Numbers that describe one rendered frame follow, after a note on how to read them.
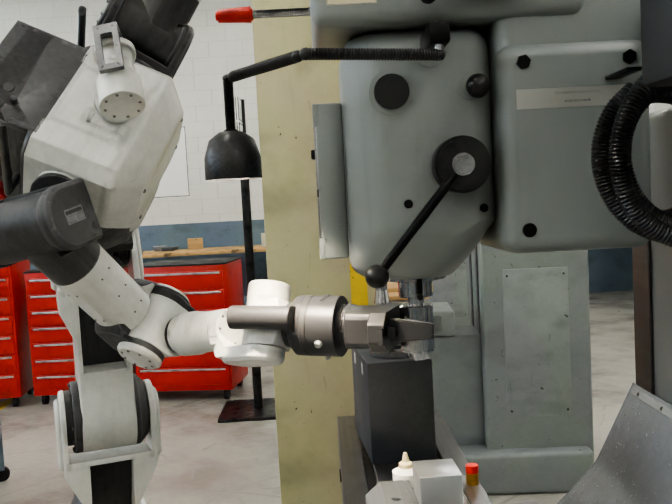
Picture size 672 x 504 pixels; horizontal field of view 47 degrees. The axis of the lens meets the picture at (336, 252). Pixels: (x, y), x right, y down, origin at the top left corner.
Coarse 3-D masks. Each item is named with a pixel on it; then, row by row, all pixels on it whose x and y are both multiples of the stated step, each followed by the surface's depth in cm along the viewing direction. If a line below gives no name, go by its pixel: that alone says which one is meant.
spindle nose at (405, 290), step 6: (414, 282) 105; (426, 282) 106; (402, 288) 106; (408, 288) 106; (414, 288) 105; (426, 288) 106; (402, 294) 106; (408, 294) 106; (414, 294) 105; (426, 294) 106; (432, 294) 107
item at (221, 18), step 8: (232, 8) 114; (240, 8) 113; (248, 8) 113; (288, 8) 114; (296, 8) 114; (304, 8) 114; (216, 16) 114; (224, 16) 113; (232, 16) 113; (240, 16) 113; (248, 16) 113; (256, 16) 114; (264, 16) 114; (272, 16) 114; (280, 16) 114; (288, 16) 114; (296, 16) 115
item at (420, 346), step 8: (432, 312) 107; (416, 320) 106; (424, 320) 106; (432, 320) 107; (408, 344) 106; (416, 344) 106; (424, 344) 106; (432, 344) 107; (408, 352) 106; (416, 352) 106; (424, 352) 106
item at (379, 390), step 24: (360, 360) 146; (384, 360) 140; (408, 360) 139; (360, 384) 149; (384, 384) 139; (408, 384) 139; (432, 384) 140; (360, 408) 151; (384, 408) 139; (408, 408) 139; (432, 408) 140; (360, 432) 153; (384, 432) 139; (408, 432) 140; (432, 432) 140; (384, 456) 140; (408, 456) 140; (432, 456) 141
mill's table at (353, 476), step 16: (352, 416) 171; (352, 432) 160; (448, 432) 156; (352, 448) 149; (448, 448) 146; (352, 464) 140; (368, 464) 147; (384, 464) 140; (464, 464) 137; (352, 480) 133; (368, 480) 139; (384, 480) 132; (352, 496) 125
